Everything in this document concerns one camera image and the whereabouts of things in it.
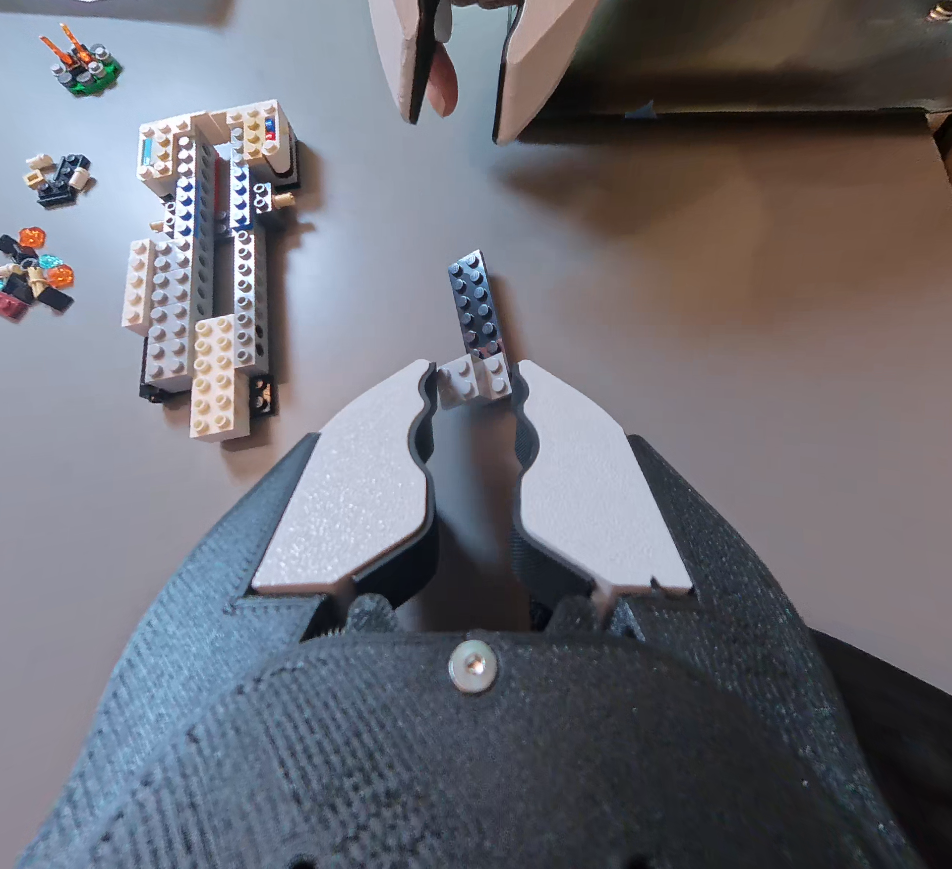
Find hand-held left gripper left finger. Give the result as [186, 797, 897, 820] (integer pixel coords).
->
[251, 359, 441, 596]

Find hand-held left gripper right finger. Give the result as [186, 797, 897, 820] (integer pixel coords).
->
[512, 359, 694, 599]

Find dark plate grey brick lego subassembly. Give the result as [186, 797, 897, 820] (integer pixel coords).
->
[437, 249, 516, 410]

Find large grey white lego model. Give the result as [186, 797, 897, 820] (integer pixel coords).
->
[121, 98, 303, 445]

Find small green orange lego assembly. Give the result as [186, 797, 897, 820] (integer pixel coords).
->
[39, 23, 123, 97]

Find pile of small lego pieces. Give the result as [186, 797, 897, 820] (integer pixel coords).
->
[0, 225, 77, 324]

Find small black tan lego assembly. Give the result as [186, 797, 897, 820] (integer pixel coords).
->
[24, 152, 95, 209]

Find person's dark trousers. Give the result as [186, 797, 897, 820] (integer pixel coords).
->
[809, 630, 952, 869]

